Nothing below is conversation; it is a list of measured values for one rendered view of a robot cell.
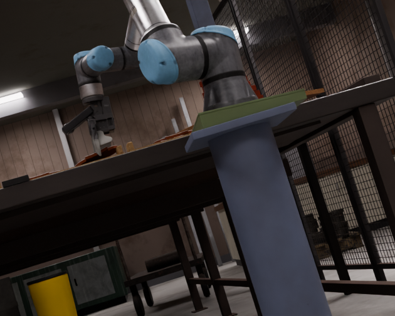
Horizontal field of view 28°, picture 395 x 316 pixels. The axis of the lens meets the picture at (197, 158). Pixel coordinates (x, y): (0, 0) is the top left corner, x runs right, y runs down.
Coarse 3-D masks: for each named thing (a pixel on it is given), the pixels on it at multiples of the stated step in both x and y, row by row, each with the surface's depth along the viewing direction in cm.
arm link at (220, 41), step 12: (204, 36) 203; (216, 36) 203; (228, 36) 204; (204, 48) 200; (216, 48) 202; (228, 48) 204; (204, 60) 200; (216, 60) 202; (228, 60) 203; (240, 60) 206; (204, 72) 202; (216, 72) 202
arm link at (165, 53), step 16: (128, 0) 209; (144, 0) 207; (144, 16) 204; (160, 16) 204; (144, 32) 204; (160, 32) 199; (176, 32) 201; (144, 48) 199; (160, 48) 195; (176, 48) 197; (192, 48) 199; (144, 64) 201; (160, 64) 195; (176, 64) 196; (192, 64) 199; (160, 80) 198; (176, 80) 200
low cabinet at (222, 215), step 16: (320, 176) 909; (336, 176) 913; (352, 176) 915; (304, 192) 908; (336, 192) 911; (368, 192) 914; (336, 208) 909; (352, 208) 911; (368, 208) 912; (224, 224) 1039; (352, 224) 909
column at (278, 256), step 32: (224, 128) 192; (256, 128) 199; (224, 160) 200; (256, 160) 197; (224, 192) 203; (256, 192) 196; (288, 192) 200; (256, 224) 196; (288, 224) 197; (256, 256) 197; (288, 256) 195; (256, 288) 200; (288, 288) 194; (320, 288) 199
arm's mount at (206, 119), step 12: (276, 96) 195; (288, 96) 195; (300, 96) 196; (216, 108) 194; (228, 108) 194; (240, 108) 194; (252, 108) 194; (264, 108) 195; (204, 120) 193; (216, 120) 193; (228, 120) 194
